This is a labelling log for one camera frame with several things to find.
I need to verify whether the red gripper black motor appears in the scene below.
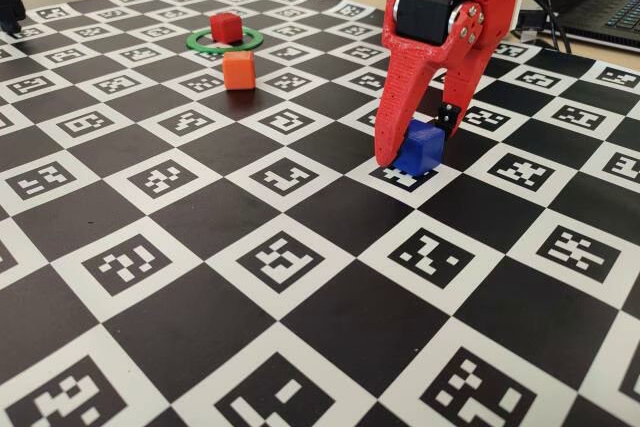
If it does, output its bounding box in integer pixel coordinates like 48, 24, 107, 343
374, 0, 524, 169

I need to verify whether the blue cube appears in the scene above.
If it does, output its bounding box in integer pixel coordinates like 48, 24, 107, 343
394, 119, 446, 177

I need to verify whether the orange cube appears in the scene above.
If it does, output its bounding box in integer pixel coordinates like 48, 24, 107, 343
222, 50, 257, 92

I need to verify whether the red cube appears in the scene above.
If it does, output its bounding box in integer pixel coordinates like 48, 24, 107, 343
208, 11, 242, 44

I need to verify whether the black white marker checkerboard mat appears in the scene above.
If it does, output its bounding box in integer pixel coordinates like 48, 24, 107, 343
0, 0, 640, 427

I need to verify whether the black clamp stand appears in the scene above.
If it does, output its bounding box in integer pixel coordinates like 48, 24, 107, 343
0, 0, 27, 38

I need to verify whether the green ring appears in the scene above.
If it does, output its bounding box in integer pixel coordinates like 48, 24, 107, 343
185, 26, 265, 54

